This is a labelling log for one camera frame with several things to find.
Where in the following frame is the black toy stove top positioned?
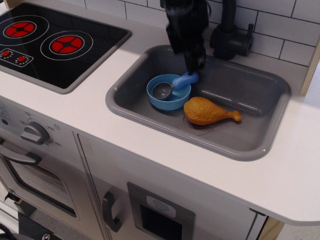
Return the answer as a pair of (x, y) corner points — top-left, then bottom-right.
(0, 2), (132, 95)

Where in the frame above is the grey oven door handle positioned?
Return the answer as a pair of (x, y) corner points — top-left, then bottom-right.
(0, 138), (42, 166)

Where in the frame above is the white cabinet door with dispenser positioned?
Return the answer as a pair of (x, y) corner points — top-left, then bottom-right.
(77, 134), (267, 240)

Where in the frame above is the grey oven dial knob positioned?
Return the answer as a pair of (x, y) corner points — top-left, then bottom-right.
(20, 121), (50, 145)

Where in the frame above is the black cable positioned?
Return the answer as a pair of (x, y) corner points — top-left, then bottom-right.
(0, 223), (13, 240)

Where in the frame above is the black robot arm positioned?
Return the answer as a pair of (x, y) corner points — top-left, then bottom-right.
(160, 0), (209, 75)

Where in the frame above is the grey cabinet door handle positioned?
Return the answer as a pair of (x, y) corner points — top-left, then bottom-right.
(102, 191), (122, 233)

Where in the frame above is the grey spoon with blue handle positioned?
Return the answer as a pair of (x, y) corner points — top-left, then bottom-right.
(151, 72), (200, 101)

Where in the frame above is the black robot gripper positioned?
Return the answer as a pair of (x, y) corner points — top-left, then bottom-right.
(165, 9), (209, 75)

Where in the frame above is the dark grey toy faucet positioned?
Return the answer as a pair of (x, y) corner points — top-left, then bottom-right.
(209, 0), (255, 61)

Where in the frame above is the grey plastic sink basin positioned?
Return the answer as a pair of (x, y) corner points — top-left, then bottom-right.
(105, 45), (291, 161)

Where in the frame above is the toy oven door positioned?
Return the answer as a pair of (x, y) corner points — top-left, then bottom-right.
(0, 142), (101, 240)

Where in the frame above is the light blue plastic bowl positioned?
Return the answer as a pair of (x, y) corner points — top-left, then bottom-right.
(146, 74), (192, 111)

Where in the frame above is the orange toy chicken drumstick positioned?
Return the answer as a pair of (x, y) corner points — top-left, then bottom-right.
(183, 96), (242, 126)

